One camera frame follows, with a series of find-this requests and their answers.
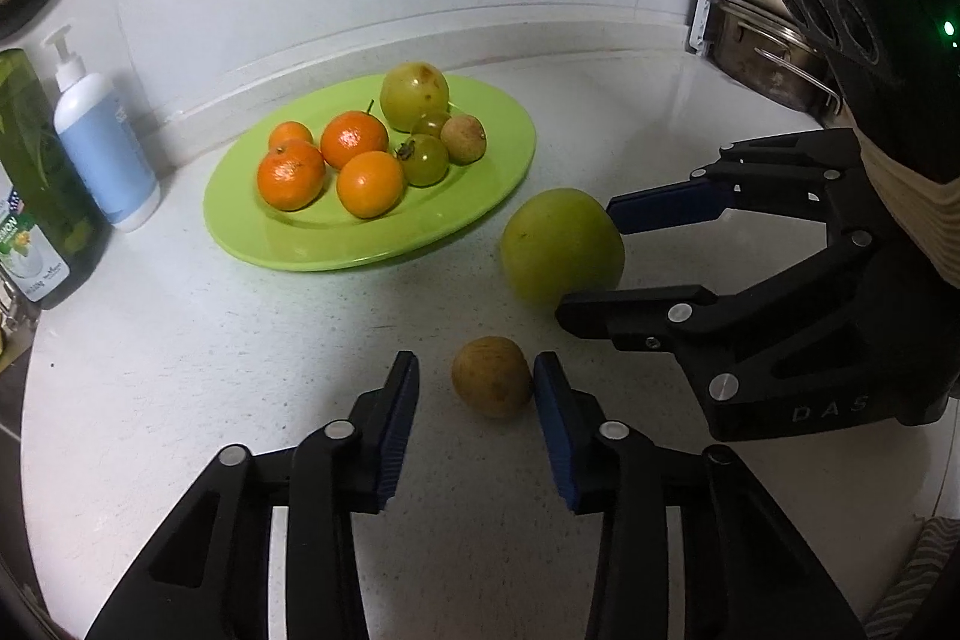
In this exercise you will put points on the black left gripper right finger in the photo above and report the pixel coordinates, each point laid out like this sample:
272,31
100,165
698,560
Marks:
692,544

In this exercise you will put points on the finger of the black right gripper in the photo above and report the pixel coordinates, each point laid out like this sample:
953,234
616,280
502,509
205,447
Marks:
784,175
669,319

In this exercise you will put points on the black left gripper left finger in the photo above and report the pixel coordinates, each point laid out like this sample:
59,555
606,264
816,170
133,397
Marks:
204,572

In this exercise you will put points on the green apple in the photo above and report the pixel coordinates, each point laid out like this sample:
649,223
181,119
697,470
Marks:
561,242

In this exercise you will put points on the brown longan fruit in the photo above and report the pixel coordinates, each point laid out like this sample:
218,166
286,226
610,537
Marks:
464,138
492,377

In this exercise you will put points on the small green fruit with calyx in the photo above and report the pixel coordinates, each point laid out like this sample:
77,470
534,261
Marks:
425,160

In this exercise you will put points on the small oval orange fruit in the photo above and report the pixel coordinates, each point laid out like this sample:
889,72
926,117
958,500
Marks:
371,184

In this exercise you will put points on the yellow-green guava fruit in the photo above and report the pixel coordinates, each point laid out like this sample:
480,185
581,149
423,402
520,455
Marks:
410,91

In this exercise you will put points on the stemmed orange tangerine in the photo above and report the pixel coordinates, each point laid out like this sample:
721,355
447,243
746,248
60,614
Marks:
352,133

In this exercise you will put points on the large orange tangerine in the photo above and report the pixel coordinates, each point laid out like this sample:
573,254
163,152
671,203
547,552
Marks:
291,175

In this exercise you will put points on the smooth orange kumquat fruit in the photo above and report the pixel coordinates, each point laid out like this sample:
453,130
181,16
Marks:
290,131

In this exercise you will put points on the lime green plate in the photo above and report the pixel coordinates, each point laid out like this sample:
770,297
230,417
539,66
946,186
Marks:
323,236

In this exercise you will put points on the green dish soap bottle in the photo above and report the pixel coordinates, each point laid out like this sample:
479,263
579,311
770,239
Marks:
53,235

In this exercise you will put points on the white blue pump bottle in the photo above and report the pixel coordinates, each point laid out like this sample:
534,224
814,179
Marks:
94,130

